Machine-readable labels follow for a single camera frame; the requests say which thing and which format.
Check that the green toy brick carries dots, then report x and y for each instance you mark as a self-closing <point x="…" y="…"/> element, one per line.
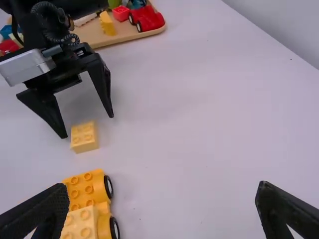
<point x="114" y="3"/>

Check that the yellow toy car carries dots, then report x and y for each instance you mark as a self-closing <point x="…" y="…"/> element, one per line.
<point x="87" y="189"/>

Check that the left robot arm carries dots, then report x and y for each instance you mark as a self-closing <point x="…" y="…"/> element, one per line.
<point x="27" y="27"/>

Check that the yellow toy brick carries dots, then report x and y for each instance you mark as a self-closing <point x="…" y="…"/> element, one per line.
<point x="84" y="138"/>
<point x="108" y="23"/>

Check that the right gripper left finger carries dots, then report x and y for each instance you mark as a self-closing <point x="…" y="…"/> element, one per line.
<point x="32" y="216"/>

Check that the blue toy brick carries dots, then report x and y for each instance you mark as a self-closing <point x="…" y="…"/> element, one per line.
<point x="5" y="32"/>
<point x="138" y="2"/>

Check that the red toy car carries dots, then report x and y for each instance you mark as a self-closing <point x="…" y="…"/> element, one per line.
<point x="147" y="17"/>

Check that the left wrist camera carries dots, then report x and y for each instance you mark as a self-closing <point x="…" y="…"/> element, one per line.
<point x="22" y="64"/>

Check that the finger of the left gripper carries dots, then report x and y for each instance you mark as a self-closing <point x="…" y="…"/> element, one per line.
<point x="102" y="82"/>
<point x="47" y="109"/>

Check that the red toy brick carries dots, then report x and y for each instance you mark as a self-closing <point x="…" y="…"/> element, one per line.
<point x="7" y="46"/>
<point x="120" y="13"/>

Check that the white toy brick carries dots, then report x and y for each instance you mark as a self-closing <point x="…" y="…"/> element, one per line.
<point x="84" y="21"/>

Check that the tan tray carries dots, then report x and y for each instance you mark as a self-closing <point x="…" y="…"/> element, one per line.
<point x="139" y="37"/>

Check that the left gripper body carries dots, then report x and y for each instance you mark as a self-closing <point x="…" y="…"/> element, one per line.
<point x="72" y="67"/>

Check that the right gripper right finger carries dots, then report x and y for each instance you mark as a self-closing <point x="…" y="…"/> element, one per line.
<point x="286" y="214"/>

